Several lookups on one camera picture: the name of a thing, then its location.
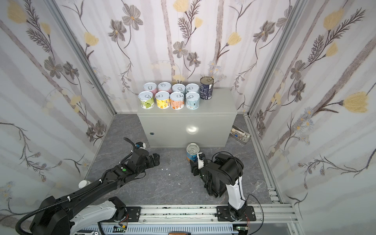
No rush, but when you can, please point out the blue corn label can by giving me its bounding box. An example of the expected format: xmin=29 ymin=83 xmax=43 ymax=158
xmin=186 ymin=143 xmax=200 ymax=162

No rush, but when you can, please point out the green label can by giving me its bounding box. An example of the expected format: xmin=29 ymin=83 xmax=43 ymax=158
xmin=138 ymin=91 xmax=155 ymax=110

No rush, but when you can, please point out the yellow label can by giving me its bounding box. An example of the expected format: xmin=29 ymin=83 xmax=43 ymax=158
xmin=155 ymin=91 xmax=170 ymax=109

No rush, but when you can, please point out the orange label can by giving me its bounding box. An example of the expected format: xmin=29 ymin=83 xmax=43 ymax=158
xmin=170 ymin=92 xmax=185 ymax=110

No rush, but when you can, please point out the teal label can front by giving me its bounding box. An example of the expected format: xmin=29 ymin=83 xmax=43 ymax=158
xmin=185 ymin=92 xmax=200 ymax=110

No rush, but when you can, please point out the teal label can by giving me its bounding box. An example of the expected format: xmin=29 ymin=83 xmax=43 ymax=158
xmin=172 ymin=83 xmax=186 ymax=95
xmin=185 ymin=92 xmax=200 ymax=110
xmin=186 ymin=83 xmax=200 ymax=93

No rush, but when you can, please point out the pink label can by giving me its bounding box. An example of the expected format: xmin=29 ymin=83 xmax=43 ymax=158
xmin=157 ymin=82 xmax=172 ymax=94
xmin=143 ymin=82 xmax=158 ymax=95

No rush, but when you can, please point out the black label can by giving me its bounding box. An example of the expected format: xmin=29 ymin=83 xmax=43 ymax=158
xmin=200 ymin=76 xmax=214 ymax=100

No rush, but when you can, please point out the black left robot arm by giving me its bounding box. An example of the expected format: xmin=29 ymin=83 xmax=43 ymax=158
xmin=15 ymin=138 xmax=160 ymax=235

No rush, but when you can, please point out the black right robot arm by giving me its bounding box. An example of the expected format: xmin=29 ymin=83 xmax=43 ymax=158
xmin=189 ymin=151 xmax=256 ymax=222

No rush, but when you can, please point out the grey metal cabinet counter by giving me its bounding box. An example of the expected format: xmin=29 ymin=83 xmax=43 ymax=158
xmin=137 ymin=89 xmax=238 ymax=148

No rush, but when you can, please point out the small tray of items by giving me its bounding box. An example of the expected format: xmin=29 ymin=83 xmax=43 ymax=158
xmin=230 ymin=125 xmax=251 ymax=145

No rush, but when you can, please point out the white plastic bottle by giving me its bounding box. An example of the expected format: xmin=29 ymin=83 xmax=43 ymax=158
xmin=78 ymin=180 xmax=91 ymax=189

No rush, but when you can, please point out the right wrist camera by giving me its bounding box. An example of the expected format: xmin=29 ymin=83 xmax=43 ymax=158
xmin=197 ymin=152 xmax=207 ymax=170

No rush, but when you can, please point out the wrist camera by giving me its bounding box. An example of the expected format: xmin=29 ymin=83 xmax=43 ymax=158
xmin=197 ymin=152 xmax=207 ymax=170
xmin=135 ymin=142 xmax=146 ymax=149

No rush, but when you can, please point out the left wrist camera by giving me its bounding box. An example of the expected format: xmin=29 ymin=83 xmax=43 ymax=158
xmin=135 ymin=142 xmax=146 ymax=149

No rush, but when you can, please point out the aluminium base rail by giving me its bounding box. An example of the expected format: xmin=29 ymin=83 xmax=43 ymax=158
xmin=73 ymin=204 xmax=303 ymax=235

